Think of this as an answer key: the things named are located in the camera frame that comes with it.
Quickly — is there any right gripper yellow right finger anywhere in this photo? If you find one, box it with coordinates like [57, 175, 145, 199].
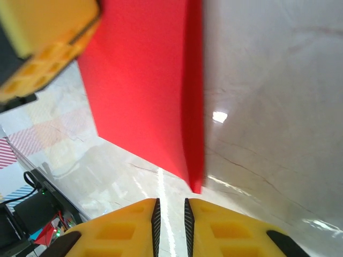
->
[184, 198, 311, 257]

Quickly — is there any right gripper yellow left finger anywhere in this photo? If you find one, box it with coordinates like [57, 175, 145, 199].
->
[48, 198, 161, 257]

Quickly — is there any red paper sheet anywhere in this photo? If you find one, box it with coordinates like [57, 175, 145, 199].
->
[77, 0, 206, 195]

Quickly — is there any circuit board with LED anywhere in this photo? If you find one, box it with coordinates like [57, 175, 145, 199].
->
[32, 211, 78, 247]

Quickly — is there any thin black wire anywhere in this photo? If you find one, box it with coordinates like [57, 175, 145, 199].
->
[23, 170, 42, 195]

